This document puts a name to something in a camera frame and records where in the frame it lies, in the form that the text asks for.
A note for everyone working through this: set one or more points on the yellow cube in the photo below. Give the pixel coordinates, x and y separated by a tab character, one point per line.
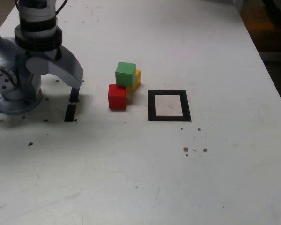
136	79

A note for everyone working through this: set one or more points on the red cube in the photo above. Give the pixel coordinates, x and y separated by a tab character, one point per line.
117	98

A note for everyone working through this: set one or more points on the green cube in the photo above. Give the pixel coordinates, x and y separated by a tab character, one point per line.
124	75

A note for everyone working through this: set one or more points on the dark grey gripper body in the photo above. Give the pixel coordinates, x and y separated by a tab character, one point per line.
56	54

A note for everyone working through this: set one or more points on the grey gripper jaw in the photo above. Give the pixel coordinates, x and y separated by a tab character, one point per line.
36	65
68	70

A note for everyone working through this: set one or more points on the brown cardboard box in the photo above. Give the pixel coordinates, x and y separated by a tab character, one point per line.
260	23

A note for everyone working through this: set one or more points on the black tape square outline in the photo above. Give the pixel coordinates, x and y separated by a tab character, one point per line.
152	105

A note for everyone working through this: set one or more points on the black tape strip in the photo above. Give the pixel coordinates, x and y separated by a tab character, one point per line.
70	113

